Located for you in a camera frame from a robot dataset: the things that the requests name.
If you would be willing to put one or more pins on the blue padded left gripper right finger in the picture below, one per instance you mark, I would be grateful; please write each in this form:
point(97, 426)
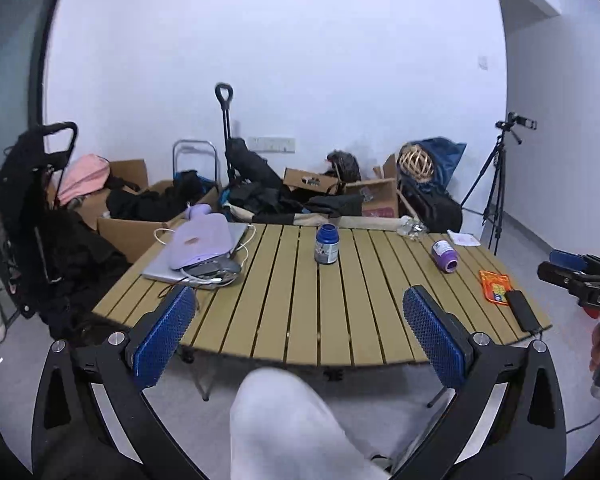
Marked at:
point(506, 419)

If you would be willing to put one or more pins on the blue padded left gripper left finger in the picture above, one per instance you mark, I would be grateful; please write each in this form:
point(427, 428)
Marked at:
point(91, 418)

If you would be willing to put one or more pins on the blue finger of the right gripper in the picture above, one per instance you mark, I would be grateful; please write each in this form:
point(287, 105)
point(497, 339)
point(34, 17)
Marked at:
point(567, 260)

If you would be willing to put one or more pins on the purple supplement bottle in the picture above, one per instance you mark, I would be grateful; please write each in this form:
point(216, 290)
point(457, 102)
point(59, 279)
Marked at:
point(445, 256)

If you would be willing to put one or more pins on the blue supplement bottle white label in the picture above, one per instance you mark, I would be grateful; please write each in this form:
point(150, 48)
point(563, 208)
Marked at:
point(326, 250)

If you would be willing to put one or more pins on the black smartphone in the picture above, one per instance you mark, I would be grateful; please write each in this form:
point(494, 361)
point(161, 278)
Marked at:
point(522, 311)

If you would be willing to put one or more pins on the orange snack packet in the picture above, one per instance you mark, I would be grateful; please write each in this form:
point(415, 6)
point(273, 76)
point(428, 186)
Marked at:
point(495, 286)

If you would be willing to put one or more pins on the black tripod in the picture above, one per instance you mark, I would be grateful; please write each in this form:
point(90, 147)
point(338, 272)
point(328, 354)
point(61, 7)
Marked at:
point(493, 212)

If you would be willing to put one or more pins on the white paper note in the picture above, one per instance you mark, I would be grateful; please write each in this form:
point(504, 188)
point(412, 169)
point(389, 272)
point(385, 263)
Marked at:
point(463, 239)

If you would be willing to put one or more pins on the clear plastic wrapper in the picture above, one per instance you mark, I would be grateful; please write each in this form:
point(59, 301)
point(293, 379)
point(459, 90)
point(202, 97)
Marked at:
point(411, 228)

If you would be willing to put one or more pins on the black suitcase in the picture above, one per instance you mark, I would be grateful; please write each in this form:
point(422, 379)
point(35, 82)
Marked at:
point(437, 211)

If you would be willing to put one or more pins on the yellow slatted folding table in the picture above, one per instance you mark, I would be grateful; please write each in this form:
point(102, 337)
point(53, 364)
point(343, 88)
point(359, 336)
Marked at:
point(287, 309)

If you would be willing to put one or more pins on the dark blue cloth bag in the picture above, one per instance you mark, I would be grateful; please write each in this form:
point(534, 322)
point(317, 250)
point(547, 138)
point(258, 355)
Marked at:
point(446, 155)

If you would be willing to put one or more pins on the black baby stroller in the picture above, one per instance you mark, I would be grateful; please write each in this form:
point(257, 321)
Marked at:
point(58, 267)

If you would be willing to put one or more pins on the open cardboard box right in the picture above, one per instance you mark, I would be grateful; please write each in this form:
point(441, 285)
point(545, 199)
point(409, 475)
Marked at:
point(380, 195)

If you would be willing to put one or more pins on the silver laptop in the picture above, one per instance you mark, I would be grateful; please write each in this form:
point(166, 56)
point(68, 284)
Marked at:
point(159, 270)

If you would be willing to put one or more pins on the woven rattan ball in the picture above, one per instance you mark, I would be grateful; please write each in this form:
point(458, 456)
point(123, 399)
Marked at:
point(414, 161)

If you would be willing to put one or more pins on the person's leg grey sweatpants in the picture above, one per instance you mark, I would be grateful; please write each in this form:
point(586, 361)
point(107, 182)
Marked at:
point(280, 428)

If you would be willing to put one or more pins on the large cardboard box left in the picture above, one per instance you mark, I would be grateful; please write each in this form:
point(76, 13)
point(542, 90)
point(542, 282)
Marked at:
point(131, 237)

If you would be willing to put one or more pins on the grey knitted hat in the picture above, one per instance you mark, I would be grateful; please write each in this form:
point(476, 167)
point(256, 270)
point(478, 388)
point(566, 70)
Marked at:
point(343, 166)

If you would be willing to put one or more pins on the grey power adapter pouch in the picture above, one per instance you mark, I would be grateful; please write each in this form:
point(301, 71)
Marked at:
point(213, 273)

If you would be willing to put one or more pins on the lilac hot water bottle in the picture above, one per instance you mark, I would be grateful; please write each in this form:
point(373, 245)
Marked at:
point(203, 236)

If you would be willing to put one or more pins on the pink backpack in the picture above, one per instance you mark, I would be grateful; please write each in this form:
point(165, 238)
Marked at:
point(86, 175)

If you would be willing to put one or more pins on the pile of black clothes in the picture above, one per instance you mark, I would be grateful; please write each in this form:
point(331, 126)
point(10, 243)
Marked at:
point(267, 205)

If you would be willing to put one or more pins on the black camcorder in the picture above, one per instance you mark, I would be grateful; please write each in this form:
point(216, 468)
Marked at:
point(515, 119)

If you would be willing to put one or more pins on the small cardboard box with handle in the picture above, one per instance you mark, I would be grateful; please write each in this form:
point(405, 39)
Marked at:
point(320, 183)

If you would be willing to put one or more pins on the white wall switch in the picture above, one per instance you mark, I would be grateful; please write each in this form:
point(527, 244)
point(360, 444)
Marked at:
point(483, 63)

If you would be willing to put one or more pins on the white wall socket strip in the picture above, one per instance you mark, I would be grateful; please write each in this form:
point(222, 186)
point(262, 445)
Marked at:
point(272, 144)

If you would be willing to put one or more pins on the silver folding chair frame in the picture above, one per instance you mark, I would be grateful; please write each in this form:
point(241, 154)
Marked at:
point(199, 155)

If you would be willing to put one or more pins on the black folding trolley handle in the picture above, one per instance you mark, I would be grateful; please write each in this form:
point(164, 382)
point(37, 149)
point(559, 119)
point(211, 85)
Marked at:
point(242, 164)

